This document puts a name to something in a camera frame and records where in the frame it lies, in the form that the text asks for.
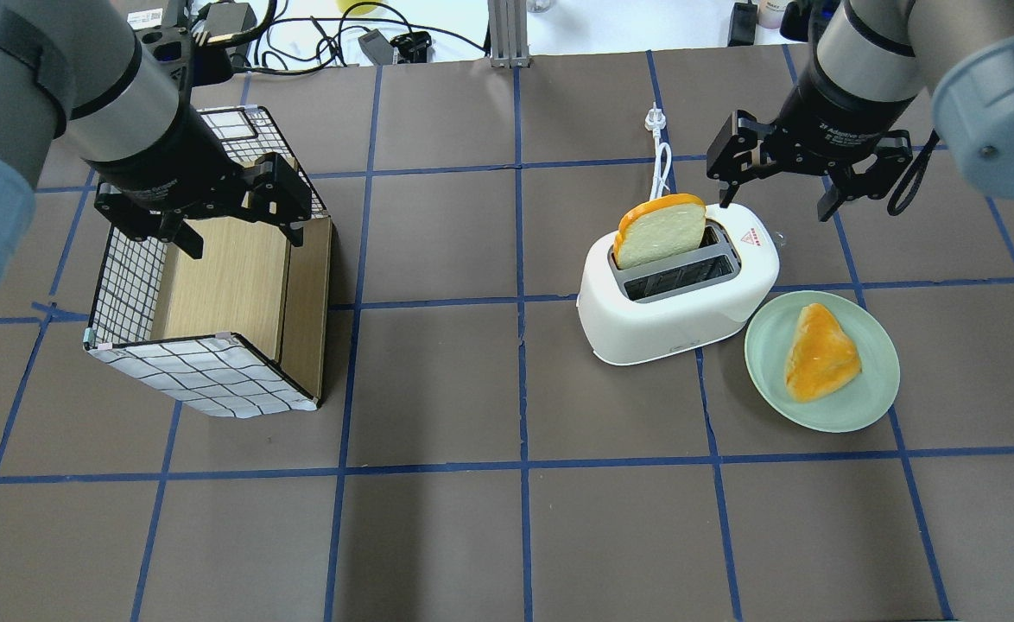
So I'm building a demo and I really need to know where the bread slice in toaster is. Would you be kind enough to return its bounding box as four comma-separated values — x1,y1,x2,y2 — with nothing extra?
612,194,706,270

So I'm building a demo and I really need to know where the wire basket with wooden shelf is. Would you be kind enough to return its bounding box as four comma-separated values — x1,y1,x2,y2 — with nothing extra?
82,106,333,418

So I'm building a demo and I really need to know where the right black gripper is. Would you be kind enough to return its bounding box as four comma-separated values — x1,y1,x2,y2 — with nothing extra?
706,82,913,223

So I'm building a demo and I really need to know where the bread slice on plate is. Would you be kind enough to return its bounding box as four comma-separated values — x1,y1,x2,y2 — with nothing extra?
784,302,862,403

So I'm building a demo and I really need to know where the white toaster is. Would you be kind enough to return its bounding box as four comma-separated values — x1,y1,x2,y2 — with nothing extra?
575,202,780,365

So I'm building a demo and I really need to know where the black power adapter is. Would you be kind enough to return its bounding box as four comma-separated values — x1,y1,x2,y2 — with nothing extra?
358,30,399,66

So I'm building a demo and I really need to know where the white toaster power cable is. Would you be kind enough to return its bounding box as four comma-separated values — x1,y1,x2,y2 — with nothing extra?
643,103,676,201

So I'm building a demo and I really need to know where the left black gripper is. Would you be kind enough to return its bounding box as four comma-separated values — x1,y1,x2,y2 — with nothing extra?
92,105,313,260

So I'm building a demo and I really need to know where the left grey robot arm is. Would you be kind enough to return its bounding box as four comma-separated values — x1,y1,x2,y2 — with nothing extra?
0,1,314,283

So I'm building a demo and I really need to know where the light green plate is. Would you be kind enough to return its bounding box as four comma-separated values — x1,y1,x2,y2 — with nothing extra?
745,291,899,433

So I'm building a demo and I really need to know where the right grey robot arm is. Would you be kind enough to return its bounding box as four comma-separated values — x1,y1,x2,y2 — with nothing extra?
706,1,1014,223

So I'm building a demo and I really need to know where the aluminium frame post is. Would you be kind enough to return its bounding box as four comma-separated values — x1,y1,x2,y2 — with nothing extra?
487,0,531,68

